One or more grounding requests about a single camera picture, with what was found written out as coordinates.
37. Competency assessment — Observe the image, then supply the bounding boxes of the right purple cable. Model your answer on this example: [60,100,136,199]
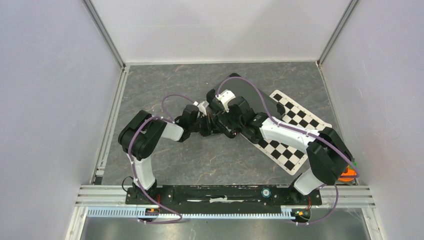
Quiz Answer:
[216,76,360,227]

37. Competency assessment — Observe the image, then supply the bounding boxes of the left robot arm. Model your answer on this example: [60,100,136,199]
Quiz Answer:
[118,105,213,204]

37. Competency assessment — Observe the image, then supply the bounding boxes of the black poker set case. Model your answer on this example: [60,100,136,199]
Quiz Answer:
[206,73,286,145]

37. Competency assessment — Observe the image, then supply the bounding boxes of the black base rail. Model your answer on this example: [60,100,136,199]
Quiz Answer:
[125,185,323,215]

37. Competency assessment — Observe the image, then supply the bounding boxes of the black white checkered board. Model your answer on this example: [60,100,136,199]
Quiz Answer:
[253,90,333,176]

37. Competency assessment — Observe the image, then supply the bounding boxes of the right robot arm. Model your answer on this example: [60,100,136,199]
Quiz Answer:
[208,96,352,204]

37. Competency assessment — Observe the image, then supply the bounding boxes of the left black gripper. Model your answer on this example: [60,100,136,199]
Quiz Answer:
[189,112,223,137]

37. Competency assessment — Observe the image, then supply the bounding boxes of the teal chip on rail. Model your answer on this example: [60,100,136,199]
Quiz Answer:
[261,187,272,198]

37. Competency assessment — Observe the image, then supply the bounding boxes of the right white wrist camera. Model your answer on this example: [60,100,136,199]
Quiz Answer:
[216,89,236,113]

